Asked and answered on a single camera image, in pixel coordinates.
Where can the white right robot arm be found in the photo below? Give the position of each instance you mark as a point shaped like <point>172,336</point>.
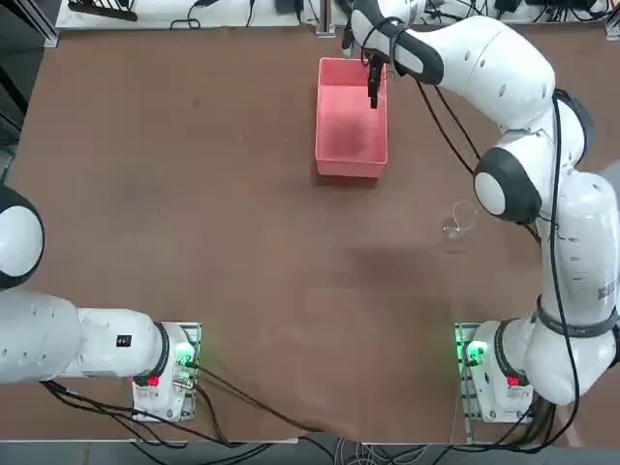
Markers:
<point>508,72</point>

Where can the pink plastic waste container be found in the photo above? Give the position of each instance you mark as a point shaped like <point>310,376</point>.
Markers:
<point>351,135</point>

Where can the large glass beaker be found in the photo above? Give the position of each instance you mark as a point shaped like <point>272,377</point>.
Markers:
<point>457,227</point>

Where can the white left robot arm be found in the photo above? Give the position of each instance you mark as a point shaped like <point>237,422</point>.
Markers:
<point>97,344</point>

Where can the aluminium table edge bracket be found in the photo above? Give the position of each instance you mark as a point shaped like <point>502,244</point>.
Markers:
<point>325,26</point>

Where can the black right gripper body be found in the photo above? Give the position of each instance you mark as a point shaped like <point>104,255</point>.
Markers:
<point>377,63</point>

